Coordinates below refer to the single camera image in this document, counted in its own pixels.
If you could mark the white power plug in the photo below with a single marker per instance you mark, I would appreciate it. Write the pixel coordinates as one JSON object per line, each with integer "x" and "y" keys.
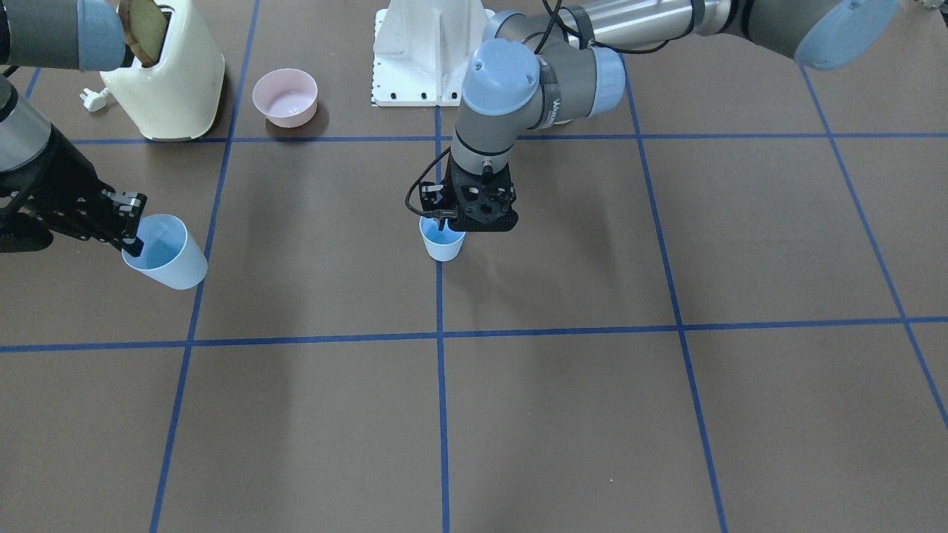
{"x": 94, "y": 101}

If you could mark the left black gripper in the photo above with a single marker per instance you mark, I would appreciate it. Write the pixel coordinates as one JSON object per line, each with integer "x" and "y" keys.
{"x": 432, "y": 195}

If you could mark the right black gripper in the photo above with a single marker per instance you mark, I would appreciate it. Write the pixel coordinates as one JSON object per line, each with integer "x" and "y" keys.
{"x": 62, "y": 186}

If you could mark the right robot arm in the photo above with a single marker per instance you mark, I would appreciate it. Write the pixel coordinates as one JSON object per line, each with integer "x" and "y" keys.
{"x": 65, "y": 35}

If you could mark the cream toaster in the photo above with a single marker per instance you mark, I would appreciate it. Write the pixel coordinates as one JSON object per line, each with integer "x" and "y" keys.
{"x": 178, "y": 98}

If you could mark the light blue cup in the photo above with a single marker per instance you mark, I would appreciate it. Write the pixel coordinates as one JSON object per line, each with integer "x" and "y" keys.
{"x": 442, "y": 243}
{"x": 170, "y": 254}

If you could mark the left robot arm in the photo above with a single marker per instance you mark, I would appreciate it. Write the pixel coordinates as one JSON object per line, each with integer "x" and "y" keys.
{"x": 534, "y": 71}

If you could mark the pink bowl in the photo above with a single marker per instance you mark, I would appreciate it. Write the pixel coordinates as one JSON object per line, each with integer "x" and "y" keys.
{"x": 288, "y": 98}

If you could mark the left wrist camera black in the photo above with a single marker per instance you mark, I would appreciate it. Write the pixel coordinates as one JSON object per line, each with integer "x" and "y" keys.
{"x": 481, "y": 203}

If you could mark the white pedestal column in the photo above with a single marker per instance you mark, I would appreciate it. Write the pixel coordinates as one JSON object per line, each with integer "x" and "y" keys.
{"x": 422, "y": 49}

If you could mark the bread slice in toaster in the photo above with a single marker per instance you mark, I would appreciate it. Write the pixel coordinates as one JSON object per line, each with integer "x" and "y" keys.
{"x": 145, "y": 28}

